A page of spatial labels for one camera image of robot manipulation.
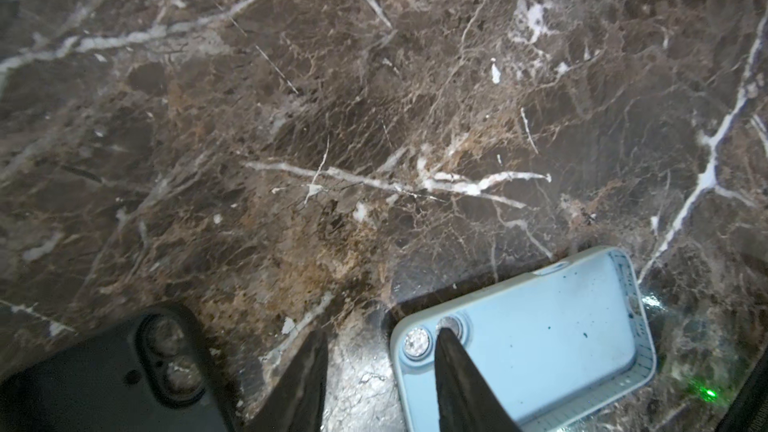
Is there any black phone case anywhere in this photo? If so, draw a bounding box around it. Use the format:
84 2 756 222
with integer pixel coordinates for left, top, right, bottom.
1 302 240 431

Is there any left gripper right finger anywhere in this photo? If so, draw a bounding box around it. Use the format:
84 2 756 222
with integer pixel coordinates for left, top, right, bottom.
434 328 521 432

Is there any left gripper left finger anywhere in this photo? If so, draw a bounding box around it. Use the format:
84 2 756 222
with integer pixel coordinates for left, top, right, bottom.
244 330 329 432

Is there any light blue case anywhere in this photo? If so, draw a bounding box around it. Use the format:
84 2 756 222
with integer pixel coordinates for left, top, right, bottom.
390 246 657 431

